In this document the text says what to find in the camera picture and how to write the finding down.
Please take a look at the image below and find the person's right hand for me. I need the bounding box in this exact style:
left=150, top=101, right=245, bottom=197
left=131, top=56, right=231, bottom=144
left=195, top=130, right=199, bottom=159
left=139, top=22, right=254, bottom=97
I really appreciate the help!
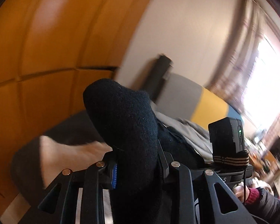
left=232, top=183, right=250, bottom=203

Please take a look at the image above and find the grey hoodie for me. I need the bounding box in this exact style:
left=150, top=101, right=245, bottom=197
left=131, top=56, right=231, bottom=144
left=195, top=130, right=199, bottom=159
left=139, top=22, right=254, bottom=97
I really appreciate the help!
left=154, top=111, right=213, bottom=161

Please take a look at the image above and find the white cloth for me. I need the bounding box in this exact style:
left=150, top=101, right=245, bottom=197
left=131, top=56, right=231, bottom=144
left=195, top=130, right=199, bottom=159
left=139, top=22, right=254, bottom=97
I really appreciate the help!
left=39, top=136, right=112, bottom=188

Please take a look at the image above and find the right forearm dark sleeve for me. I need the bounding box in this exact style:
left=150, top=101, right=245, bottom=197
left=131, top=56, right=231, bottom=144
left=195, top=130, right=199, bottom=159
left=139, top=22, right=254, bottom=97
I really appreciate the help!
left=245, top=188, right=280, bottom=223

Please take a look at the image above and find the black television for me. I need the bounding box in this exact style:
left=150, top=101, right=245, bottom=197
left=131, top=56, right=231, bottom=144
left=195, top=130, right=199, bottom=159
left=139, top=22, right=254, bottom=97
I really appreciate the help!
left=270, top=136, right=280, bottom=162

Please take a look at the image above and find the dark navy knit sweater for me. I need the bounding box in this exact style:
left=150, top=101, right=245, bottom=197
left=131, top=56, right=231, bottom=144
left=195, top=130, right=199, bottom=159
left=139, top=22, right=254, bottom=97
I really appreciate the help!
left=83, top=79, right=204, bottom=223

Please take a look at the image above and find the wooden wardrobe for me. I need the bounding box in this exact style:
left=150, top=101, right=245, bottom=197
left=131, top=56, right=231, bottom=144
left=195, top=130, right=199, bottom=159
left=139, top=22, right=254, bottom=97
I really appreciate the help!
left=0, top=0, right=150, bottom=216

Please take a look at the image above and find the grey yellow blue armchair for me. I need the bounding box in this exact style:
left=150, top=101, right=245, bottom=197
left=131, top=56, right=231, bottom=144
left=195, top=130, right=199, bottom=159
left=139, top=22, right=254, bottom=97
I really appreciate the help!
left=141, top=55, right=242, bottom=130

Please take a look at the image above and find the left patterned curtain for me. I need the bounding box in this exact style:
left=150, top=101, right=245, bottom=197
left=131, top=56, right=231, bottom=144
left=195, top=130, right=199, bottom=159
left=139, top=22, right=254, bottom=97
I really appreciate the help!
left=207, top=0, right=280, bottom=114

